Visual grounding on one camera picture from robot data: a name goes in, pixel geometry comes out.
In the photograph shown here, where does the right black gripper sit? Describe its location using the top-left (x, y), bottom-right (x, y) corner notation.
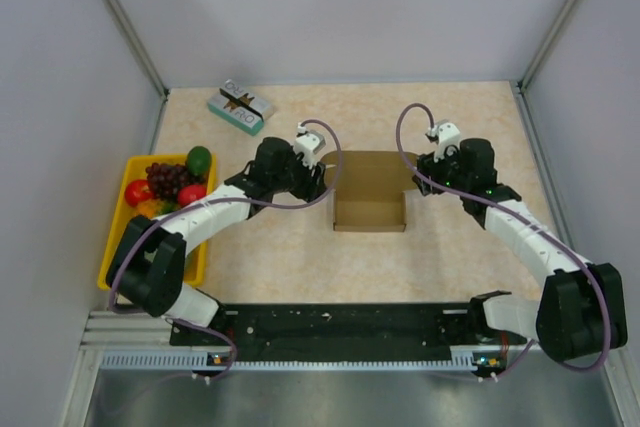
top-left (412, 142), bottom-right (471, 196)

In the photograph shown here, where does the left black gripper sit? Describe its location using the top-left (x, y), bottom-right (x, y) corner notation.
top-left (270, 145), bottom-right (327, 203)

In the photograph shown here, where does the brown cardboard box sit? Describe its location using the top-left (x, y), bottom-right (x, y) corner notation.
top-left (321, 150), bottom-right (416, 233)

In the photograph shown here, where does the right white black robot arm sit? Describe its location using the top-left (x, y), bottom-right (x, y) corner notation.
top-left (413, 138), bottom-right (628, 363)

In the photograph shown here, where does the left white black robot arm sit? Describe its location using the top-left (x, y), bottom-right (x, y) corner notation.
top-left (106, 131), bottom-right (327, 344)

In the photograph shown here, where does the white teal printed carton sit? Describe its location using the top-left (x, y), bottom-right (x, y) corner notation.
top-left (207, 79), bottom-right (275, 136)

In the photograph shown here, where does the green avocado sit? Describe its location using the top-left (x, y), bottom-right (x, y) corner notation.
top-left (185, 146), bottom-right (212, 176)

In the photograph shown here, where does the red tomato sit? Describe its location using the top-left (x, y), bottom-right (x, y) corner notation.
top-left (177, 184), bottom-right (207, 207)

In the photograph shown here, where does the dark purple grape bunch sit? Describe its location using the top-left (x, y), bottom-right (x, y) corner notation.
top-left (145, 163), bottom-right (193, 200)

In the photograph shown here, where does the yellow plastic tray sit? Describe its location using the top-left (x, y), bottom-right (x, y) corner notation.
top-left (97, 153), bottom-right (208, 291)

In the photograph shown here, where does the orange bumpy fruit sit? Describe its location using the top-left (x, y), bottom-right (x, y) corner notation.
top-left (134, 199), bottom-right (180, 219)

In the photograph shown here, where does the red apple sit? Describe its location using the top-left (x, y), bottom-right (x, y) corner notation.
top-left (124, 179), bottom-right (154, 207)

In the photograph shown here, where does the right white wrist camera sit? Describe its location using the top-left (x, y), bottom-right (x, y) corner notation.
top-left (426, 120), bottom-right (461, 162)

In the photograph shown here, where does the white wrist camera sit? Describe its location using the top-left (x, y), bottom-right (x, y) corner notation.
top-left (293, 123), bottom-right (326, 169)
top-left (426, 120), bottom-right (461, 162)

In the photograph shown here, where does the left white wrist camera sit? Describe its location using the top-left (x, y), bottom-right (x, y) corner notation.
top-left (293, 123), bottom-right (326, 169)

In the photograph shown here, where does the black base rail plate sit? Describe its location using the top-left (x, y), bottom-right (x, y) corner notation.
top-left (169, 301), bottom-right (531, 363)

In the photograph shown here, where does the grey slotted cable duct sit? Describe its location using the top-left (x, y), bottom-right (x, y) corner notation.
top-left (100, 350), bottom-right (500, 373)

